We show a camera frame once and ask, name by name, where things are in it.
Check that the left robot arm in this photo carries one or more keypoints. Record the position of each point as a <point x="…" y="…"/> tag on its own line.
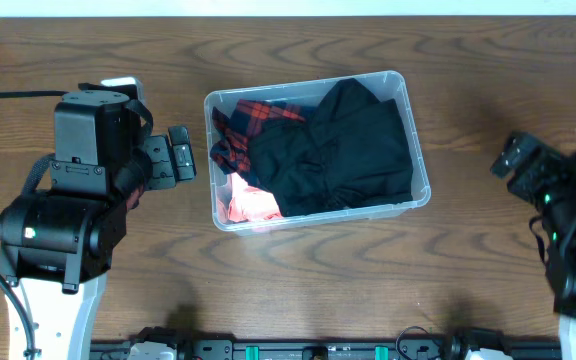
<point x="58" y="236"/>

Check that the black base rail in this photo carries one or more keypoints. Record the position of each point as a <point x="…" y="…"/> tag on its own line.
<point x="406" y="348"/>

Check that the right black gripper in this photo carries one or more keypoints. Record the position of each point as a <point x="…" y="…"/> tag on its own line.
<point x="551" y="165"/>

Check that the red navy plaid shirt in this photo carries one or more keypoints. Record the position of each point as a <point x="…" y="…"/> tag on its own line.
<point x="230" y="153"/>

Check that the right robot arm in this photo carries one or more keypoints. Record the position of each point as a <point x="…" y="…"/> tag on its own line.
<point x="557" y="252"/>

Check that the black garment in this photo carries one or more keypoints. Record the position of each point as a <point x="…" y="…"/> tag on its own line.
<point x="351" y="152"/>

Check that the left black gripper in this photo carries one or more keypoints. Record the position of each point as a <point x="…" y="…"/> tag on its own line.
<point x="163" y="163"/>

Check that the clear plastic storage bin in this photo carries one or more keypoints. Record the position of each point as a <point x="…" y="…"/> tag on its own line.
<point x="385" y="85"/>

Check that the pink printed t-shirt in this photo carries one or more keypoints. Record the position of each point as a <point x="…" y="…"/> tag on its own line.
<point x="247" y="203"/>

